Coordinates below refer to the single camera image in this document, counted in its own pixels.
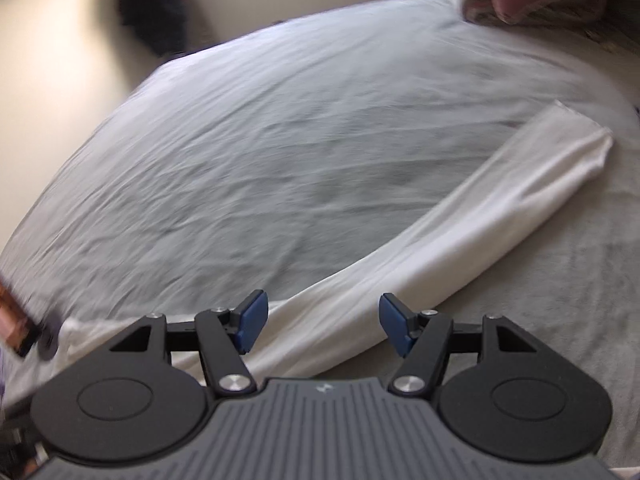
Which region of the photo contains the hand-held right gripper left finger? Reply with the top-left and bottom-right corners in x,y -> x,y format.
107,289 -> 270,396

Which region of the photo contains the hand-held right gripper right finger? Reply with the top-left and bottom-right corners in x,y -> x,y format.
378,292 -> 544,396

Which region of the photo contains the white long-sleeve shirt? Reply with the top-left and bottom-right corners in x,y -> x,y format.
50,100 -> 615,380

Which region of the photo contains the bed with grey sheet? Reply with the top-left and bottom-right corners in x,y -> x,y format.
0,0 -> 640,480

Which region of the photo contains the dark hanging jacket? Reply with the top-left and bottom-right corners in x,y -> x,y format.
117,0 -> 202,59

